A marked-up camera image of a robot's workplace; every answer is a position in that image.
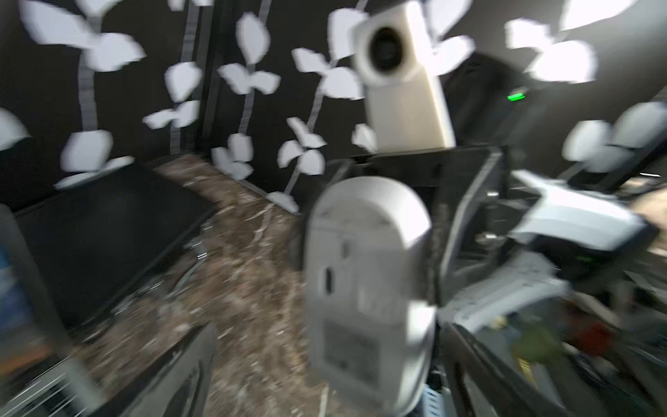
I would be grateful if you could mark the black flat electronics box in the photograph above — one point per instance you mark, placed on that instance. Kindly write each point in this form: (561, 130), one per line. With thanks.
(97, 243)

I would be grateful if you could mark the silver open laptop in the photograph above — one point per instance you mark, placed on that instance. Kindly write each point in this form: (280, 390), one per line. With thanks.
(39, 376)

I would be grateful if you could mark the white wireless mouse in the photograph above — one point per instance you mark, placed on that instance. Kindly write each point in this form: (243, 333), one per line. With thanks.
(370, 325)

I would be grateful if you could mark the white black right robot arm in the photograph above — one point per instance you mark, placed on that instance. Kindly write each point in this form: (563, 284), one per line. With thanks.
(564, 234)

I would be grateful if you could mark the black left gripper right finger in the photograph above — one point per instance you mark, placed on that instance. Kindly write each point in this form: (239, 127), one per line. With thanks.
(505, 390)

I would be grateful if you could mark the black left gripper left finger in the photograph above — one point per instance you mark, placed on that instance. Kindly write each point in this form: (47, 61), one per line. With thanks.
(176, 384)

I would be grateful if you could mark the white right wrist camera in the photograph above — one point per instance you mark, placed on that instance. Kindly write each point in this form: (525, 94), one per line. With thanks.
(404, 100)

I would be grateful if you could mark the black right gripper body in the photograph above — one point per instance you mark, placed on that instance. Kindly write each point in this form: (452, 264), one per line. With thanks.
(467, 193)

